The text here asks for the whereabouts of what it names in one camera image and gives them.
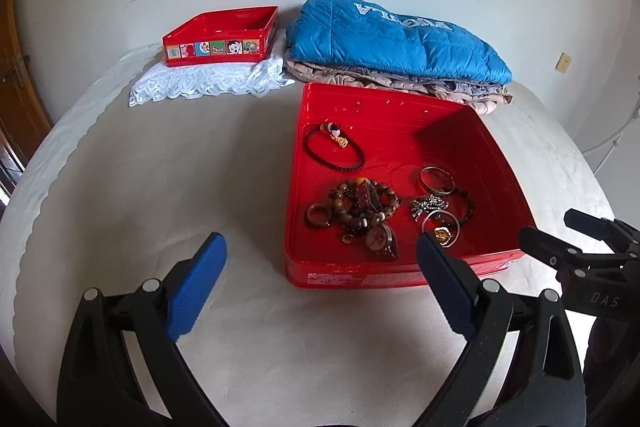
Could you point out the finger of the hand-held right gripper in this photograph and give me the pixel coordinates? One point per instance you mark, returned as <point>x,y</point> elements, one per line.
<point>542,244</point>
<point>582,219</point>

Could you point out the thin silver bangle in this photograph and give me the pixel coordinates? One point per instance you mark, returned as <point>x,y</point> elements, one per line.
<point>456,223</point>

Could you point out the gold pendant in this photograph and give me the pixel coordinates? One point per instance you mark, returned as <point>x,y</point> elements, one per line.
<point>442,234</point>

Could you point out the silver rhinestone ornament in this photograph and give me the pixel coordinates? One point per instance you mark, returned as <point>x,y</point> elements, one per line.
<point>425,206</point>

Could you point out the brown wooden cabinet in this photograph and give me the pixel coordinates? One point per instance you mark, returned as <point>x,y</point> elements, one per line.
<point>15,107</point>

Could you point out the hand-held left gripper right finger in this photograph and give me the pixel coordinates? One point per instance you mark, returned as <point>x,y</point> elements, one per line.
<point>445,287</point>

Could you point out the red tin with picture labels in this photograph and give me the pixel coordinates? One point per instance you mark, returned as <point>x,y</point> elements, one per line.
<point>215,48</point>

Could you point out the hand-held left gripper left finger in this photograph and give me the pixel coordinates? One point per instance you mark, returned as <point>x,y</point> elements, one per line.
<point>197,287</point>

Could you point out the white lace cloth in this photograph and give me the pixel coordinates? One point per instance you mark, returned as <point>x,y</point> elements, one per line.
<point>200,82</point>

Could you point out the wide silver bangle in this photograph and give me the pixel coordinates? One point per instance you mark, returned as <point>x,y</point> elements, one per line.
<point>440,191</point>

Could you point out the large red tin box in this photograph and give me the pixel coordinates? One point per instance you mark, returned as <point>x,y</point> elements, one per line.
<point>390,142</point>

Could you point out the brown wristwatch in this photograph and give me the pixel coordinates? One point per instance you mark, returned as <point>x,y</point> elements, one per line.
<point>377,238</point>

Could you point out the blue quilted jacket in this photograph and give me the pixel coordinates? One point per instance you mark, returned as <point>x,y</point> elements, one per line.
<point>390,42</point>

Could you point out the folded beige blanket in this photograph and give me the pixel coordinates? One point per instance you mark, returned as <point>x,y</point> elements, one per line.
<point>465,94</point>

